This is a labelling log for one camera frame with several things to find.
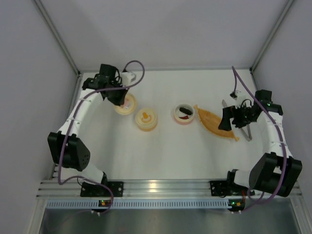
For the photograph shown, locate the cream lid pink knob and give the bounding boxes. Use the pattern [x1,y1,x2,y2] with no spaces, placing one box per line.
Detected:
[114,93,137,115]

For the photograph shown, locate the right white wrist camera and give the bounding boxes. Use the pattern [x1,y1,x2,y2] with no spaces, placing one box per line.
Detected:
[230,90,246,107]

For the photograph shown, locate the metal tongs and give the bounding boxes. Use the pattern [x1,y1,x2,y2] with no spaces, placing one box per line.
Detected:
[221,98,253,142]

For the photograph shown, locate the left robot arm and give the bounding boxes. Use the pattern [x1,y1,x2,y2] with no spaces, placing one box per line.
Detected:
[47,64,128,187]

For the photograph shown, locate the boat-shaped woven basket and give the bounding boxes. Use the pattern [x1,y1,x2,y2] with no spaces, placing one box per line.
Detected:
[194,105,240,142]

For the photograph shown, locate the slotted cable duct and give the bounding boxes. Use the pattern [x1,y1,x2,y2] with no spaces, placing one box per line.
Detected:
[46,198,244,210]

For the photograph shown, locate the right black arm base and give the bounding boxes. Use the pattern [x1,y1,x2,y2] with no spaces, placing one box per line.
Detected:
[209,180,248,198]

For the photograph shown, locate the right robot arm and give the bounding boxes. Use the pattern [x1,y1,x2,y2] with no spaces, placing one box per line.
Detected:
[218,90,302,197]

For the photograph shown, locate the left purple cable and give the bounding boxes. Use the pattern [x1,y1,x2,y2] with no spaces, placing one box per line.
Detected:
[57,60,146,215]

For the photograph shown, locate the aluminium frame post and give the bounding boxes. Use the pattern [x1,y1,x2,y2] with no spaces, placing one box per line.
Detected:
[32,0,80,77]
[250,0,296,74]

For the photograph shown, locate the left aluminium frame post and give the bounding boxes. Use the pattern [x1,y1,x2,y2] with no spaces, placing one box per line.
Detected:
[32,0,80,77]

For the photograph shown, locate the right aluminium frame post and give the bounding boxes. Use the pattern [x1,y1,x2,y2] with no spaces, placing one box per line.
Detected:
[250,0,296,74]

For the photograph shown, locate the yellow lunch bowl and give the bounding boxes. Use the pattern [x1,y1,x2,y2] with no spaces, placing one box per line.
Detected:
[136,122,157,132]

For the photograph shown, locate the pink lunch bowl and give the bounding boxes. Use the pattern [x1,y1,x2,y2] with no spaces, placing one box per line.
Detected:
[173,103,195,125]

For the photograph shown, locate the aluminium mounting rail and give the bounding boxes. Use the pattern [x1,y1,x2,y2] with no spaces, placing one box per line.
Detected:
[36,177,303,198]

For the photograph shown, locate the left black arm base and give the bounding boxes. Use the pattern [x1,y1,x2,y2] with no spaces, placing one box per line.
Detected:
[80,181,124,197]

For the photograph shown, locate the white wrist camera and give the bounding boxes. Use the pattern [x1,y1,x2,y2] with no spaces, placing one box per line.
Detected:
[230,90,246,107]
[120,72,137,87]

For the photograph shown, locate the cream lid orange knob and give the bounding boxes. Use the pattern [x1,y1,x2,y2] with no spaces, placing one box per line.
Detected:
[135,108,157,125]

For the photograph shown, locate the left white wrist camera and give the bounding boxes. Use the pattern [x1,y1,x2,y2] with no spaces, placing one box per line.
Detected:
[120,72,137,87]

